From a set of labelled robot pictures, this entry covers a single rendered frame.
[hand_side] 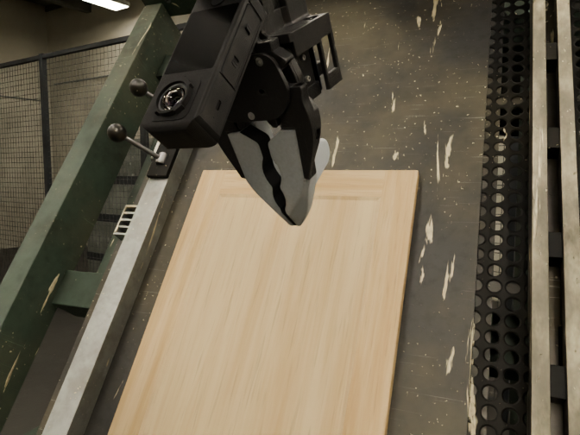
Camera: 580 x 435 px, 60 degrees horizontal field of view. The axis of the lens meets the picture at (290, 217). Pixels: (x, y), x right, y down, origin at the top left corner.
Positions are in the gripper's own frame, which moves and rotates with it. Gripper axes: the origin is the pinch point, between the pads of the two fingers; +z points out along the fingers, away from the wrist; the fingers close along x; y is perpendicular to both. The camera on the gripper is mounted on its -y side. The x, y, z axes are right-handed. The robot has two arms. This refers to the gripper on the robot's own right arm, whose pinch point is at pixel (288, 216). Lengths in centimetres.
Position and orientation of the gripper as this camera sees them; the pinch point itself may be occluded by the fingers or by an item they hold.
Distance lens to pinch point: 41.0
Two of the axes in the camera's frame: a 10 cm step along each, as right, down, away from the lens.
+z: 2.5, 8.5, 4.7
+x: -8.3, -0.6, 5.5
